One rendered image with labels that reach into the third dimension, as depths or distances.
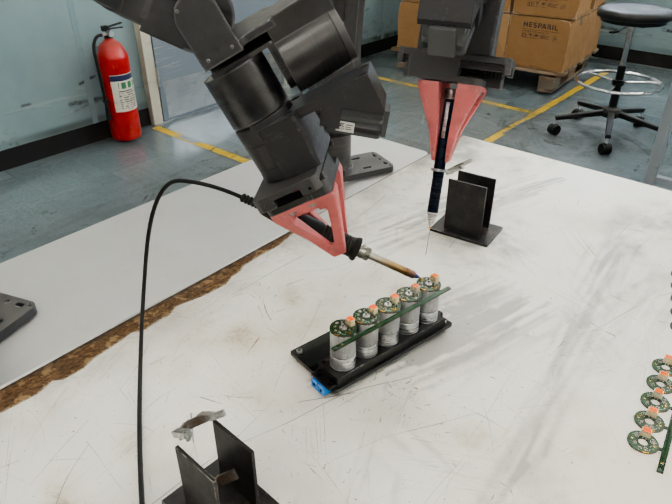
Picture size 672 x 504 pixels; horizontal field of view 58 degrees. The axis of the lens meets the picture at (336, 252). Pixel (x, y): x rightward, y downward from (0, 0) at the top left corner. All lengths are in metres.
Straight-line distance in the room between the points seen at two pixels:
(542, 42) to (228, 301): 3.55
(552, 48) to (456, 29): 3.58
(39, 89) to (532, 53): 2.78
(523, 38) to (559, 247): 3.34
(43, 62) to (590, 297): 2.82
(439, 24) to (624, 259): 0.45
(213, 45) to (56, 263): 0.42
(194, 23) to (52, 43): 2.74
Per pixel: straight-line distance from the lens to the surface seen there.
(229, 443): 0.48
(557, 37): 4.07
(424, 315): 0.63
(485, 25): 0.58
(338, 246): 0.60
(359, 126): 0.54
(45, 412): 0.63
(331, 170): 0.57
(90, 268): 0.81
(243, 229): 0.85
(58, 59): 3.26
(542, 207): 0.95
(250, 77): 0.53
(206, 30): 0.51
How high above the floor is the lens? 1.16
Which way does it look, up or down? 32 degrees down
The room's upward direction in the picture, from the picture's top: straight up
